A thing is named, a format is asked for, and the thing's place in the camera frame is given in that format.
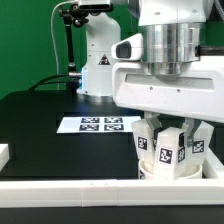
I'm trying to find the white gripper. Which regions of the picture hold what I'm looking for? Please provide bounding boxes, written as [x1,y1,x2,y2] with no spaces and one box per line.
[112,60,224,147]

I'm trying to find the white round stool seat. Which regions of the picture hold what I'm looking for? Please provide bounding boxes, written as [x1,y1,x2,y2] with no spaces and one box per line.
[138,160,202,181]

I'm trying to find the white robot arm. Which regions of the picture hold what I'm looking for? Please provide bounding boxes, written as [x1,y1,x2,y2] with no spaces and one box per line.
[111,0,224,146]

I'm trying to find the white U-shaped fence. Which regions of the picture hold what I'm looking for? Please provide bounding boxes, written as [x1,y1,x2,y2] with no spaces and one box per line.
[0,151,224,208]

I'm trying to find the white marker sheet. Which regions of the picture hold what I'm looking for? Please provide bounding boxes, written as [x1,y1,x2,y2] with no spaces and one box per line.
[57,116,140,134]

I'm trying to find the black cables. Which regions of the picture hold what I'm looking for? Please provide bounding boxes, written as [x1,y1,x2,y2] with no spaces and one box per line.
[27,71,82,92]

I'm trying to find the black rear camera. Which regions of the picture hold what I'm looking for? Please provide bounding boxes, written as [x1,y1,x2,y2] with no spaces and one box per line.
[78,0,112,12]

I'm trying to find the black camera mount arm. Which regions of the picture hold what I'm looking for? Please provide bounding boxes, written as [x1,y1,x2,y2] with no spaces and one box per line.
[59,4,88,72]

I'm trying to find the white cable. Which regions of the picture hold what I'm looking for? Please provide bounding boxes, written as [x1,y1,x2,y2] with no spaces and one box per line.
[50,0,78,91]

